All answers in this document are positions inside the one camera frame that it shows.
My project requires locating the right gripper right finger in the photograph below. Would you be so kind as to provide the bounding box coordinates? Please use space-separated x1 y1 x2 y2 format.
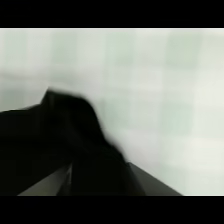
126 161 183 197

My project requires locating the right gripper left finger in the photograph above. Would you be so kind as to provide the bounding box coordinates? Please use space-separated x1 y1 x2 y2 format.
18 163 74 197

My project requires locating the black garment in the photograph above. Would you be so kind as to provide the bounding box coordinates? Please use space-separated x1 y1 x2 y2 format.
0 86 148 197

